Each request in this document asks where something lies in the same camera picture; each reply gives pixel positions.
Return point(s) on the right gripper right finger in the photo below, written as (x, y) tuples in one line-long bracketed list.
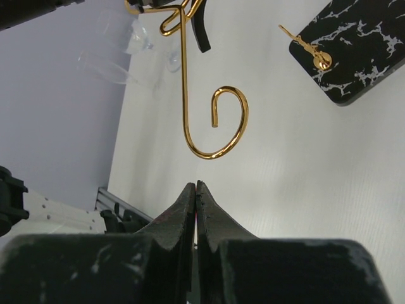
[(235, 266)]

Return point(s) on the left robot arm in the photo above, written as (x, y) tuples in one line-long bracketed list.
[(58, 127)]

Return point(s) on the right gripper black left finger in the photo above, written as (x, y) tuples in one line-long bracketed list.
[(152, 265)]

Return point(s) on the black marble rack base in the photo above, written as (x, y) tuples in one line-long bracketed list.
[(351, 46)]

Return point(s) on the clear wine glass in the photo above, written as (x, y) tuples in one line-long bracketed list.
[(101, 68), (136, 38)]

